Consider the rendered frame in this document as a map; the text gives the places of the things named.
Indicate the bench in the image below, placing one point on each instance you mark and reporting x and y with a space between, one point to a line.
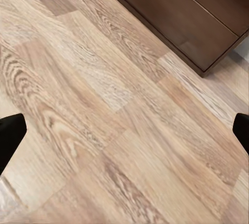
200 32

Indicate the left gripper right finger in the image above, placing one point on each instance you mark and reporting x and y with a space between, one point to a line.
241 129

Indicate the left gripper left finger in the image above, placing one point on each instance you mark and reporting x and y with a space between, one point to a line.
12 131

